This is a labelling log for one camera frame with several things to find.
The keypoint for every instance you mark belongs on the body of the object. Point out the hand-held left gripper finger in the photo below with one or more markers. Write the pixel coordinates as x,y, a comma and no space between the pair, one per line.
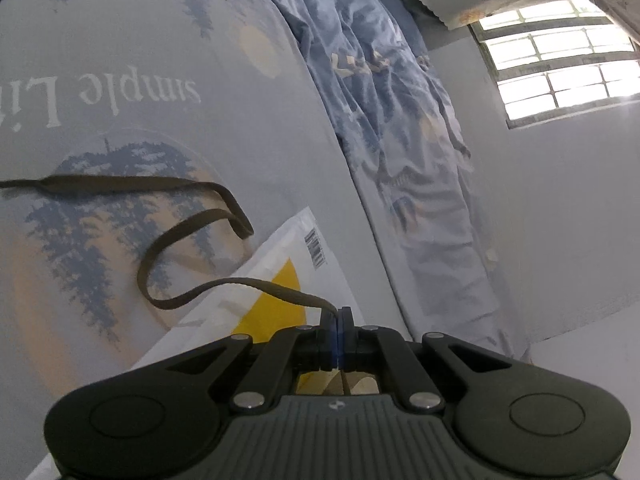
332,340
344,340

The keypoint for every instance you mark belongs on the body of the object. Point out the beige canvas shoe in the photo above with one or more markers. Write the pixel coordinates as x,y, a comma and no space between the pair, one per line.
361,385

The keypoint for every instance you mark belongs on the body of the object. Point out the brown shoelace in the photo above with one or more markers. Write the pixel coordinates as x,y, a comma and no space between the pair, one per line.
150,182

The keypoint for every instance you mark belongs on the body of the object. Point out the yellow and white plastic bag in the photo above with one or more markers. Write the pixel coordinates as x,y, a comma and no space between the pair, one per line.
280,260

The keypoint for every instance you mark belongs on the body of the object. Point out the blue tree print duvet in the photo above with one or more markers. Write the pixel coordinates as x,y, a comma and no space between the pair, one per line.
380,110

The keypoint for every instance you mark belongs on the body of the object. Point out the barred window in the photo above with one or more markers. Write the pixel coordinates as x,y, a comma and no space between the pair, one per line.
560,70

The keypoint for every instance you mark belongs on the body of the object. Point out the grey-blue tree print bed sheet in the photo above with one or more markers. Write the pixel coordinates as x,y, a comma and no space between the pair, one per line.
150,35

